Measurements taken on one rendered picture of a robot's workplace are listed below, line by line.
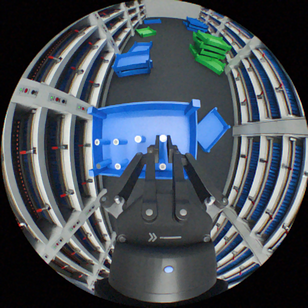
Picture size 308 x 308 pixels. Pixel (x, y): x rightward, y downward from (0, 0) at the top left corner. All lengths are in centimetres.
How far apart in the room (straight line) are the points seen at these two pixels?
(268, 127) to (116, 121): 81
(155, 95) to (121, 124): 53
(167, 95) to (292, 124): 88
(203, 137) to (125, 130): 61
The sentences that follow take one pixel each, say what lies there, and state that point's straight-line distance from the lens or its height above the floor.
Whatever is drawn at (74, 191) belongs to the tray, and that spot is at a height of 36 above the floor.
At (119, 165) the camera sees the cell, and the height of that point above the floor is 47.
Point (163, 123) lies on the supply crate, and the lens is 28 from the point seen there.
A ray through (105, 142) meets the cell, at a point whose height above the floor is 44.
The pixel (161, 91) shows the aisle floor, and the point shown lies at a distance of 80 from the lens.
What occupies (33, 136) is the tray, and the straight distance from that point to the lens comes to 52.
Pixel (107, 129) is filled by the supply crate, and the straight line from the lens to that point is 33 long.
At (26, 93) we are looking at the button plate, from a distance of 50.
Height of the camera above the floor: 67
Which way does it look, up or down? 82 degrees down
